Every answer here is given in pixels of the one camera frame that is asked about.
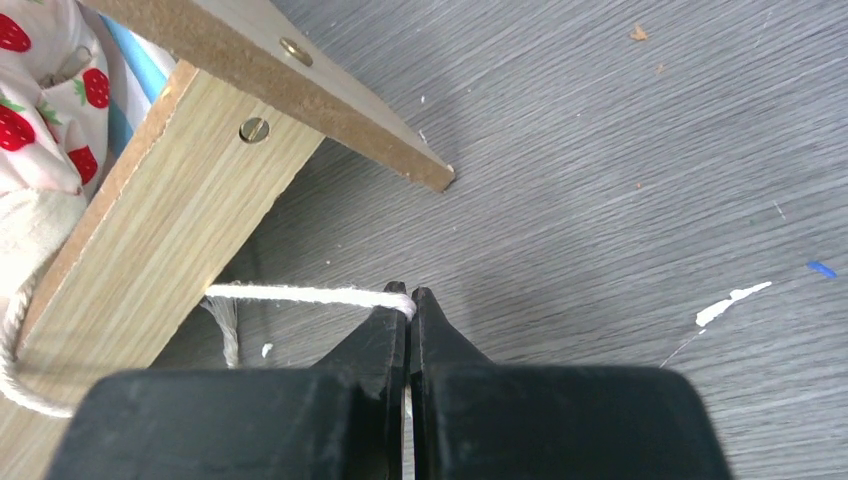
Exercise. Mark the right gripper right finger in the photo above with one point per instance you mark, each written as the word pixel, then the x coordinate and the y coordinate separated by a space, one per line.
pixel 476 419

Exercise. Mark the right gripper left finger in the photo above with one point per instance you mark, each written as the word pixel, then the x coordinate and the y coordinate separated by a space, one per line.
pixel 341 418

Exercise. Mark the wooden pet bed frame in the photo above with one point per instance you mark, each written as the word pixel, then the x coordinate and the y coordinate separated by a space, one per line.
pixel 248 103

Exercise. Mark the blue striped mattress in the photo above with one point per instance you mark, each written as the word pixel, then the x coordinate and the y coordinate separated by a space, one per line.
pixel 138 73

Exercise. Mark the strawberry print ruffled blanket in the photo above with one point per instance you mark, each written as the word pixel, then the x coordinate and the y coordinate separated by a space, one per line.
pixel 55 98

